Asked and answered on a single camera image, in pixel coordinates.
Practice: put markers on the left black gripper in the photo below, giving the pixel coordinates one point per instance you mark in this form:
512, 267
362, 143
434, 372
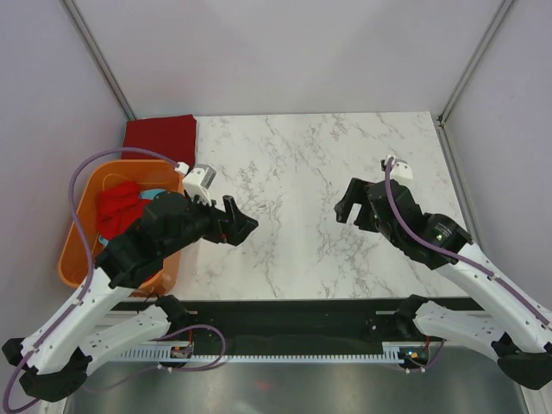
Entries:
232, 227

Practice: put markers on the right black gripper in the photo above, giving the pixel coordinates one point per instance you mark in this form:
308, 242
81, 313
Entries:
354, 192

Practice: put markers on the bright red t shirt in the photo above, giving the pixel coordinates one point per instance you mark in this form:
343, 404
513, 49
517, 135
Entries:
120, 191

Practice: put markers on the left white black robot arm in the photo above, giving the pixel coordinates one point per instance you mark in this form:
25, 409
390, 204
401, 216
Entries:
57, 359

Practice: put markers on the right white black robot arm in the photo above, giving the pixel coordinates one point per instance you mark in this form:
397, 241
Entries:
516, 334

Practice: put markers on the teal t shirt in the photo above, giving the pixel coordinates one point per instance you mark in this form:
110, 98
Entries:
148, 194

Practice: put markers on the orange plastic basket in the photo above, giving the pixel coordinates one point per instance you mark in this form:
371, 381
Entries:
148, 174

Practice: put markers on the folded dark red t shirt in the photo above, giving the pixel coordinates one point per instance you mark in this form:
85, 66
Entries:
172, 136

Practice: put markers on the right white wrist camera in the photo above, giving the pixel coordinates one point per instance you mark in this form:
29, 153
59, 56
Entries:
400, 170

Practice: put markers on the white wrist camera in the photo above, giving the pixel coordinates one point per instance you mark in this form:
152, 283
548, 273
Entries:
197, 183
400, 170

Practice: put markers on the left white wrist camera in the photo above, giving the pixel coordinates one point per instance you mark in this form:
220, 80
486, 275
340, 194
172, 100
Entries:
197, 183

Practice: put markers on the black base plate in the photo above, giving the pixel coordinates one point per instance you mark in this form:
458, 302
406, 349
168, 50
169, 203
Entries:
270, 327

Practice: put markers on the white slotted cable duct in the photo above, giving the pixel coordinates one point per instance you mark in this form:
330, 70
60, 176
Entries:
151, 352

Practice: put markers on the right aluminium frame post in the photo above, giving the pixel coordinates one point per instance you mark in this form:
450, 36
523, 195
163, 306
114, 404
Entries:
474, 60

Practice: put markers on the aluminium frame post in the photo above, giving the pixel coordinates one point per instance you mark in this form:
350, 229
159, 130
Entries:
474, 60
87, 37

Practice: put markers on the left aluminium frame post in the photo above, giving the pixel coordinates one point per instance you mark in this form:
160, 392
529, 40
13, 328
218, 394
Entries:
87, 37

